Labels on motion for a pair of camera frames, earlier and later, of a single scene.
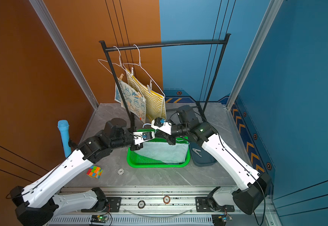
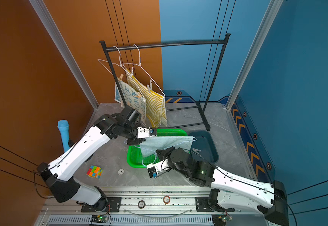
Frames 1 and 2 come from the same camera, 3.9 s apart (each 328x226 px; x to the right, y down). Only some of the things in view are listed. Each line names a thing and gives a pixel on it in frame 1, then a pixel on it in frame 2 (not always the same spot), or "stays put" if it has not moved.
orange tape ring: [169, 199] stays put
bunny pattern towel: [135, 101] stays put
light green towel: [163, 151] stays put
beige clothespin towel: [195, 150] stays put
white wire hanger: [146, 124] -> [151, 151]
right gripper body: [176, 133] -> [164, 155]
